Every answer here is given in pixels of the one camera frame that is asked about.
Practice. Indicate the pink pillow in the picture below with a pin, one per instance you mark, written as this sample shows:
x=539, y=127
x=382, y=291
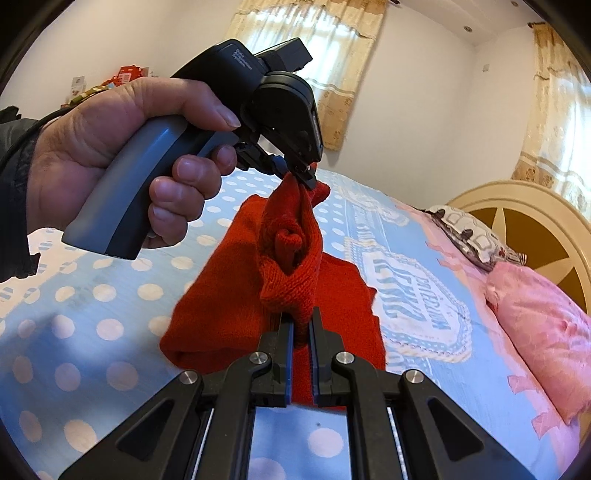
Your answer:
x=540, y=323

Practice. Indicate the cream star headboard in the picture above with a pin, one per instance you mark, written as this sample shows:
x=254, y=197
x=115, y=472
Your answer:
x=545, y=221

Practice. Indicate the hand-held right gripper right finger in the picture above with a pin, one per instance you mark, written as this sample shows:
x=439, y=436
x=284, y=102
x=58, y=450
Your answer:
x=315, y=369

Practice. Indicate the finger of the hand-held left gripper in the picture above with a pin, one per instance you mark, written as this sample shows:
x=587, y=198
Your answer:
x=307, y=177
x=261, y=159

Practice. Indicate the red boxes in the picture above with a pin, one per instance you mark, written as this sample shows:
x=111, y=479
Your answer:
x=131, y=74

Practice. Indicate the beige patterned curtain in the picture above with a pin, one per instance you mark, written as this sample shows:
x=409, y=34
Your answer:
x=554, y=129
x=332, y=55

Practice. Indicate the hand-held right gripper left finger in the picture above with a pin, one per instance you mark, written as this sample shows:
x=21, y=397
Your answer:
x=287, y=364

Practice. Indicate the grey patterned pillow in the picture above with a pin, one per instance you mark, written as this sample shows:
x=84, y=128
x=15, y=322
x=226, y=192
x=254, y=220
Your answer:
x=475, y=235

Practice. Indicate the person's left hand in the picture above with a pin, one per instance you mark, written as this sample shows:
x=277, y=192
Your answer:
x=92, y=134

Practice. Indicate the blue polka dot bed sheet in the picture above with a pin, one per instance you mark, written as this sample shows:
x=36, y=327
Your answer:
x=92, y=300

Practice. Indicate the olive green cloth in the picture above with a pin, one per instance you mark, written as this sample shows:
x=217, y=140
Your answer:
x=90, y=94

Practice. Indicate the red knitted sweater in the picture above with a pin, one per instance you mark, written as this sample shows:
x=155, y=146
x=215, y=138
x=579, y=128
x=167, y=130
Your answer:
x=221, y=286

